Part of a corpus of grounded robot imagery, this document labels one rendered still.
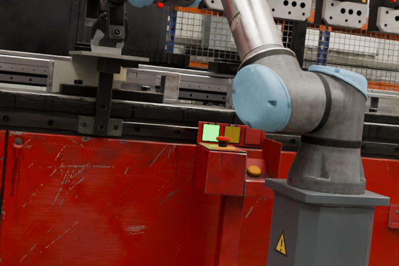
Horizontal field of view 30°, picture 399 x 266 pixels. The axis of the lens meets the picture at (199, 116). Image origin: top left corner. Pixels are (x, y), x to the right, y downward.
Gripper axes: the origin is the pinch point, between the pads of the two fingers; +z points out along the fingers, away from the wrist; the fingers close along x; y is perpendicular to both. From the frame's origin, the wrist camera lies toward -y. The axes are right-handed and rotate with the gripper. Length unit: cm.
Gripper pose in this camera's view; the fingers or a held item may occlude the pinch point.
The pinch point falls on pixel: (105, 51)
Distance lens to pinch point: 217.4
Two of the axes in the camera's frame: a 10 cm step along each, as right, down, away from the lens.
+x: -9.5, -0.8, -3.0
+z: -2.7, 7.0, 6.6
